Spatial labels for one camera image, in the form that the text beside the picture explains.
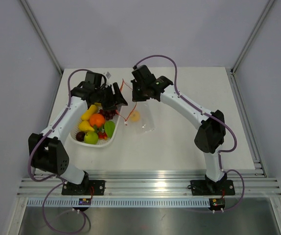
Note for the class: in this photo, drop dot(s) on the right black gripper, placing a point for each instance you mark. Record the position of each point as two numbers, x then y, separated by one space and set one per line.
135 97

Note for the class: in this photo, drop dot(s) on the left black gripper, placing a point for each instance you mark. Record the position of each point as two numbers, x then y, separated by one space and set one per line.
118 99

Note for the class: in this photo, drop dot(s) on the yellow peach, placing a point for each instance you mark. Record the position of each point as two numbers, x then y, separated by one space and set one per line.
135 116

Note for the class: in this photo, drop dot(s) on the clear zip top bag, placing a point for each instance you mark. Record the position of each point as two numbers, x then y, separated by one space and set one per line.
146 122

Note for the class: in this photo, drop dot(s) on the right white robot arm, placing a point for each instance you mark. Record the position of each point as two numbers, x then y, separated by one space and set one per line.
209 125

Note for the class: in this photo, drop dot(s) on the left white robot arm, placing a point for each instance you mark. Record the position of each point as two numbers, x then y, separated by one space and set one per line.
47 155

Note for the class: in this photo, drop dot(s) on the purple grape bunch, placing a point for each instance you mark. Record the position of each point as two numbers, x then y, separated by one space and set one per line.
108 115

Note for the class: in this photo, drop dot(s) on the orange fruit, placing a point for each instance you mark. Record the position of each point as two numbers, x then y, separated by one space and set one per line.
97 120

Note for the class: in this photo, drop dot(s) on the red strawberry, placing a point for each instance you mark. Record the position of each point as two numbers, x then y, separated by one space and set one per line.
102 135

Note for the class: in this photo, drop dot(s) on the white perforated fruit basket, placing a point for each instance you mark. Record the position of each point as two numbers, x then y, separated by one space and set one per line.
96 127

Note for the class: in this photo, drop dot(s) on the yellow pear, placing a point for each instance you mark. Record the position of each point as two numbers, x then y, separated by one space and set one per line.
84 126

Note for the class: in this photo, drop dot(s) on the green apple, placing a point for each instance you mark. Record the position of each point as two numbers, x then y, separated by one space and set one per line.
91 138

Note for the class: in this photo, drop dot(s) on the dark purple plum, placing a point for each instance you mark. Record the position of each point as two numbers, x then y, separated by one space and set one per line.
80 136

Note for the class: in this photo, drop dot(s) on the left controller board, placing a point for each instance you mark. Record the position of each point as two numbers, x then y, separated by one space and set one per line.
85 201

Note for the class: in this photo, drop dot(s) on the controller board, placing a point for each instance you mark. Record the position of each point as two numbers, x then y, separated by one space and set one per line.
85 201
217 204

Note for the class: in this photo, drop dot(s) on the right controller board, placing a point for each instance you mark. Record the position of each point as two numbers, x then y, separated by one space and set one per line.
217 204

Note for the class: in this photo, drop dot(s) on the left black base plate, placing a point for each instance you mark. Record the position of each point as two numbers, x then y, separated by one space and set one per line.
95 187

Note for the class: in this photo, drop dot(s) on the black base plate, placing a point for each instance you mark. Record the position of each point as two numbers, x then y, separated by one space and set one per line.
95 187
204 188

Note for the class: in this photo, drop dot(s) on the right side aluminium rail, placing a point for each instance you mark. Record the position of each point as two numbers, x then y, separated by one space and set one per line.
250 137

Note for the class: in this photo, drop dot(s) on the aluminium rail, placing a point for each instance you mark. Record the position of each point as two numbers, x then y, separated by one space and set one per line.
174 183
250 137

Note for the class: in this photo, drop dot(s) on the left aluminium frame post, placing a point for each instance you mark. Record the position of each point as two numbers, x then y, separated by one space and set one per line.
39 32

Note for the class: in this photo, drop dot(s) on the aluminium frame post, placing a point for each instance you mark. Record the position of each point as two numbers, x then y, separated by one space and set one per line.
253 35
39 32

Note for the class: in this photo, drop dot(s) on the aluminium front rail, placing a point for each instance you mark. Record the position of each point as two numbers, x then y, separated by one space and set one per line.
174 183

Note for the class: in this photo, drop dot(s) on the right aluminium frame post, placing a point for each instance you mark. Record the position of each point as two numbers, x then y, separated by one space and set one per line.
253 35

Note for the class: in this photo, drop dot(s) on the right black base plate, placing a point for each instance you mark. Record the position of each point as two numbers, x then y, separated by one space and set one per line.
204 188

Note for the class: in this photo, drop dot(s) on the white slotted cable duct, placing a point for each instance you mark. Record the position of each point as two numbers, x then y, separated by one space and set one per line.
123 202

